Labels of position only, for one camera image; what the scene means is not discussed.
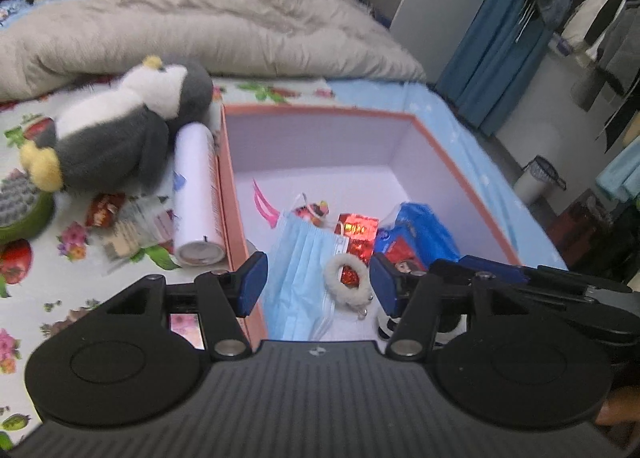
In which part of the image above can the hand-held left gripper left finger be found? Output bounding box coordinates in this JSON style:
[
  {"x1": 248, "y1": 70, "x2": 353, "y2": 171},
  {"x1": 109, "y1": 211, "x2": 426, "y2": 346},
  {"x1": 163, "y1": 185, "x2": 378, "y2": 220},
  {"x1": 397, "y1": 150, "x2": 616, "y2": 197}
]
[{"x1": 106, "y1": 252, "x2": 269, "y2": 361}]

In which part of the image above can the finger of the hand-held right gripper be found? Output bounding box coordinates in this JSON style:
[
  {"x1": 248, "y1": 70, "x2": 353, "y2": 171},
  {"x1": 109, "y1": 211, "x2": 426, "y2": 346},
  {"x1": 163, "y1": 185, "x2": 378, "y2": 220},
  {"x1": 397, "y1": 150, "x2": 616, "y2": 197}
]
[{"x1": 459, "y1": 255, "x2": 633, "y2": 303}]

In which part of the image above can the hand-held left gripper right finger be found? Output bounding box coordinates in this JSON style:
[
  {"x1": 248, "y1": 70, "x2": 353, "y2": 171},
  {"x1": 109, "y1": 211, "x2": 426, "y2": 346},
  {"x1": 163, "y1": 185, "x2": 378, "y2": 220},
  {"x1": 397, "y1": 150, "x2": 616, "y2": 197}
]
[{"x1": 369, "y1": 253, "x2": 531, "y2": 361}]

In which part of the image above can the blue face mask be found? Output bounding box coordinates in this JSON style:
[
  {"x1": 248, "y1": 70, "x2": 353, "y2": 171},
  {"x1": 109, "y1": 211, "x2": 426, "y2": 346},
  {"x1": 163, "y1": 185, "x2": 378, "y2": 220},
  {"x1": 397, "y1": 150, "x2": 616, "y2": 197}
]
[{"x1": 262, "y1": 193, "x2": 351, "y2": 343}]

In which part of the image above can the white fluffy scrunchie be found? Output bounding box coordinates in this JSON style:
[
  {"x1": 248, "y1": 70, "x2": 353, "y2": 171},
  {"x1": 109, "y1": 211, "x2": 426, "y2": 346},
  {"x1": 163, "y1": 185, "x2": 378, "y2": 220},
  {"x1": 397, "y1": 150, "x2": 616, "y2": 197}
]
[{"x1": 324, "y1": 255, "x2": 376, "y2": 321}]

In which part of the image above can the blue plastic packet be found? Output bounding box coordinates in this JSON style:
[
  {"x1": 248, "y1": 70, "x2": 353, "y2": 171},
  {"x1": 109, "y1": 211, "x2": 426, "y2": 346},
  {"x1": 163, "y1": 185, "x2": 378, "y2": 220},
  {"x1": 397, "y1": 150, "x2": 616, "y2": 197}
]
[{"x1": 374, "y1": 202, "x2": 461, "y2": 275}]

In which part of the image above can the orange box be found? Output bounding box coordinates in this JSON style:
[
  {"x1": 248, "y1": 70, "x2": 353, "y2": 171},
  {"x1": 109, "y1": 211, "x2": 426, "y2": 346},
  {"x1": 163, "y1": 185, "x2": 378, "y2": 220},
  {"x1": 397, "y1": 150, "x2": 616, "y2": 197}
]
[{"x1": 215, "y1": 103, "x2": 523, "y2": 344}]

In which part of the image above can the black and white soft item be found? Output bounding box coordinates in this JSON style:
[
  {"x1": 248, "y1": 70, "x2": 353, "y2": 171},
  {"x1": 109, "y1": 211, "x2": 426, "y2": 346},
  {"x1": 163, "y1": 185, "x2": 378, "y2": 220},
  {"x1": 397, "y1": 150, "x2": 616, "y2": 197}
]
[{"x1": 376, "y1": 310, "x2": 468, "y2": 345}]

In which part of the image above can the person's right hand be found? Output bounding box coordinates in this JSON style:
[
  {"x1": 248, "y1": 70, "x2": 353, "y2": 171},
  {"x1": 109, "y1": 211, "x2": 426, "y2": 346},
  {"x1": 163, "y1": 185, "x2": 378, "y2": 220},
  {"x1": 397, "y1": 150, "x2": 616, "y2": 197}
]
[{"x1": 595, "y1": 385, "x2": 640, "y2": 426}]

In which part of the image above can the shiny red packet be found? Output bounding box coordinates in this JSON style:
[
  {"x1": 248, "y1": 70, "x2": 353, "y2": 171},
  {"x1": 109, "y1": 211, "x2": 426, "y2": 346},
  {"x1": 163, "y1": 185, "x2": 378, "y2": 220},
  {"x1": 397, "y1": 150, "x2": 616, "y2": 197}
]
[{"x1": 334, "y1": 212, "x2": 380, "y2": 261}]

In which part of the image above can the pink plastic strip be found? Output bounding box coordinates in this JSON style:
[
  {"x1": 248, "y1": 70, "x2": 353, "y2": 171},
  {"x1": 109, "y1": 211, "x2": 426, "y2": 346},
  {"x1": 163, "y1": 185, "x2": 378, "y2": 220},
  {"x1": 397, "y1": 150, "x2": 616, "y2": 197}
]
[{"x1": 251, "y1": 178, "x2": 282, "y2": 230}]

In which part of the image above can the white trash bin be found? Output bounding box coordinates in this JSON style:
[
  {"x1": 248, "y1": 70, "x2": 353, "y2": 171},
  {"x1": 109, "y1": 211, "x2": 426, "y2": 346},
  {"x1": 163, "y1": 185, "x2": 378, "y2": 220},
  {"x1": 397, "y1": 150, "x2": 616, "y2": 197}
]
[{"x1": 514, "y1": 155, "x2": 567, "y2": 205}]

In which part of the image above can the small red doll charm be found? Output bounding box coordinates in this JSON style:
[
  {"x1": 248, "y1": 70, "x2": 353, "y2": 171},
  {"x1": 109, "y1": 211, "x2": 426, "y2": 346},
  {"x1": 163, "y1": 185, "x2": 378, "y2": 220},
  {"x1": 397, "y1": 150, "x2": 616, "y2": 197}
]
[{"x1": 292, "y1": 199, "x2": 331, "y2": 229}]

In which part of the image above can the white spray can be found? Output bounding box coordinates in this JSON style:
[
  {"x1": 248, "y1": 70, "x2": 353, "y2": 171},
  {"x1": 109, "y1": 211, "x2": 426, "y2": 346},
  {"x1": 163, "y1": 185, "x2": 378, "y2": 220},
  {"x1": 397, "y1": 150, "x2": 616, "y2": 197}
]
[{"x1": 172, "y1": 122, "x2": 226, "y2": 267}]

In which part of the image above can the clear packet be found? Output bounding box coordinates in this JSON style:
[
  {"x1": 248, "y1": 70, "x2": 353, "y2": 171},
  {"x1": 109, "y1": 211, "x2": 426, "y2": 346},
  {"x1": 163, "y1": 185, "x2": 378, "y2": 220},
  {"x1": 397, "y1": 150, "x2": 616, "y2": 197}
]
[{"x1": 102, "y1": 197, "x2": 177, "y2": 269}]

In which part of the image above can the light blue bed sheet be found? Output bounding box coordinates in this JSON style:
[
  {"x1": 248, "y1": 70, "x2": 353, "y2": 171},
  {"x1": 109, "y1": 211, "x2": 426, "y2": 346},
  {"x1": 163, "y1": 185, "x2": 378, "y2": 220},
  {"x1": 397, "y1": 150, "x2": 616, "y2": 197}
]
[{"x1": 0, "y1": 0, "x2": 568, "y2": 271}]

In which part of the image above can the teal cloth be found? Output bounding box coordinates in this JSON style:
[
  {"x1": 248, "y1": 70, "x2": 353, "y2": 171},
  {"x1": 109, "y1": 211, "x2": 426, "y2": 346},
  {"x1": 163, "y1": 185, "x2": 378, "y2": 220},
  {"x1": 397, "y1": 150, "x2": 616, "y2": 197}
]
[{"x1": 595, "y1": 138, "x2": 640, "y2": 205}]

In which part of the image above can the red snack packet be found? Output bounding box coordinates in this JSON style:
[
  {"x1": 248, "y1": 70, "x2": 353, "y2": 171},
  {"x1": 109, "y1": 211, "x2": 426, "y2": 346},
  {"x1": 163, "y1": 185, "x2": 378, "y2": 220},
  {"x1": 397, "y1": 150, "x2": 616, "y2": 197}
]
[{"x1": 85, "y1": 192, "x2": 126, "y2": 229}]

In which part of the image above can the fruit printed bed sheet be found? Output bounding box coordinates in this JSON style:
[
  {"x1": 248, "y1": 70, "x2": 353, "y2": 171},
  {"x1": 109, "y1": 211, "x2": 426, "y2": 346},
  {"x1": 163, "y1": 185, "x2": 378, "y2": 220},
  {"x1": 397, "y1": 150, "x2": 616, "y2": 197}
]
[{"x1": 0, "y1": 75, "x2": 336, "y2": 449}]

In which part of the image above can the grey penguin plush toy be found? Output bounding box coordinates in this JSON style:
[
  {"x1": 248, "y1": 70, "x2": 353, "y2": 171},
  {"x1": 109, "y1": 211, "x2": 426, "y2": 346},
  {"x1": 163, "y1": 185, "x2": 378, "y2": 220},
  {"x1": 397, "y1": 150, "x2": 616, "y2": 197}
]
[{"x1": 20, "y1": 55, "x2": 215, "y2": 195}]

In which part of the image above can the green massage brush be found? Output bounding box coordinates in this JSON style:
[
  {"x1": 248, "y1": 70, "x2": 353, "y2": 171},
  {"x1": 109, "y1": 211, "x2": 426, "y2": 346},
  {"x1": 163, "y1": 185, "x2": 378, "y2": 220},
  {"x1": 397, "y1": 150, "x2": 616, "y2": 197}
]
[{"x1": 0, "y1": 170, "x2": 57, "y2": 245}]

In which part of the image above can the blue curtain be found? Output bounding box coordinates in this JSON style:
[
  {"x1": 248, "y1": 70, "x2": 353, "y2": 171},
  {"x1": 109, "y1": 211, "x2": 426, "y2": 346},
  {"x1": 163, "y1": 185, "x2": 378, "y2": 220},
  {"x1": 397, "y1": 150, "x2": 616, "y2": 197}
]
[{"x1": 435, "y1": 0, "x2": 556, "y2": 137}]

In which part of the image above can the dark grey jacket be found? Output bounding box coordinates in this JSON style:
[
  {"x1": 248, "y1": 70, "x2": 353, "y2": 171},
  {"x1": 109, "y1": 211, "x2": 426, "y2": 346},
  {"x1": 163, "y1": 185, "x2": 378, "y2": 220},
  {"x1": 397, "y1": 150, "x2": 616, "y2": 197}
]
[{"x1": 595, "y1": 0, "x2": 640, "y2": 154}]

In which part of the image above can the grey quilt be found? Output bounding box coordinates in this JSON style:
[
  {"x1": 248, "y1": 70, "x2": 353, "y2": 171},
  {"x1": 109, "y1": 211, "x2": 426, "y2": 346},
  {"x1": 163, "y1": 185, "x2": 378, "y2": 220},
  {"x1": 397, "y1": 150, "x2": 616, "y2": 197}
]
[{"x1": 0, "y1": 0, "x2": 428, "y2": 102}]

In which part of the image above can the white and purple garment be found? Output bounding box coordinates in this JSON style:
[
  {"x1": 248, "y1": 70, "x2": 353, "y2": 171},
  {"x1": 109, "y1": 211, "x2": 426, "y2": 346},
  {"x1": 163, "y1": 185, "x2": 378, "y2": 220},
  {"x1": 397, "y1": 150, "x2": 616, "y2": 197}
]
[{"x1": 562, "y1": 0, "x2": 633, "y2": 65}]

